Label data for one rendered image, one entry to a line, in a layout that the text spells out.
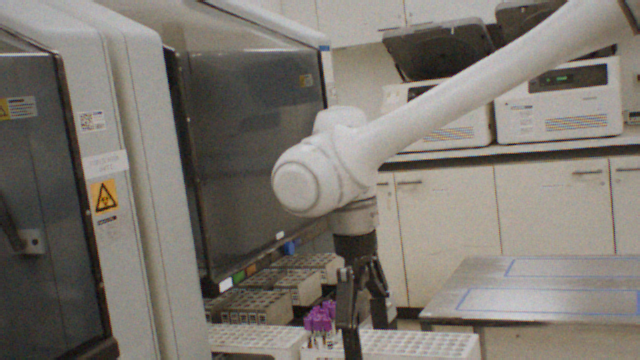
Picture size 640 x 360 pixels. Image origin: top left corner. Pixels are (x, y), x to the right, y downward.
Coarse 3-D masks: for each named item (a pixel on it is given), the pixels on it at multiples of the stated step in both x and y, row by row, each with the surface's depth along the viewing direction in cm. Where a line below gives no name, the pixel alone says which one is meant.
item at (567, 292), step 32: (480, 256) 179; (512, 256) 175; (544, 256) 172; (576, 256) 168; (608, 256) 165; (448, 288) 156; (480, 288) 153; (512, 288) 151; (544, 288) 148; (576, 288) 146; (608, 288) 143; (448, 320) 139; (480, 320) 136; (512, 320) 133; (544, 320) 131; (576, 320) 129; (608, 320) 127
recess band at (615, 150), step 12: (636, 144) 311; (468, 156) 343; (480, 156) 340; (492, 156) 338; (504, 156) 336; (516, 156) 333; (528, 156) 331; (540, 156) 329; (552, 156) 326; (564, 156) 324; (576, 156) 322; (588, 156) 320; (600, 156) 318; (384, 168) 362; (396, 168) 360; (408, 168) 357; (420, 168) 354
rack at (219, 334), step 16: (224, 336) 131; (240, 336) 131; (256, 336) 130; (272, 336) 129; (288, 336) 127; (304, 336) 127; (224, 352) 134; (240, 352) 125; (256, 352) 124; (272, 352) 122; (288, 352) 121
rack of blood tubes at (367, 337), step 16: (336, 336) 124; (368, 336) 122; (384, 336) 121; (400, 336) 120; (416, 336) 119; (432, 336) 119; (448, 336) 118; (464, 336) 117; (304, 352) 120; (320, 352) 118; (336, 352) 117; (368, 352) 115; (384, 352) 114; (400, 352) 114; (416, 352) 112; (432, 352) 112; (448, 352) 111; (464, 352) 110; (480, 352) 116
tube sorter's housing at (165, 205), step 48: (48, 0) 111; (240, 0) 184; (144, 48) 112; (144, 96) 111; (336, 96) 182; (144, 144) 111; (144, 192) 110; (192, 192) 195; (144, 240) 112; (192, 240) 121; (192, 288) 120; (192, 336) 119
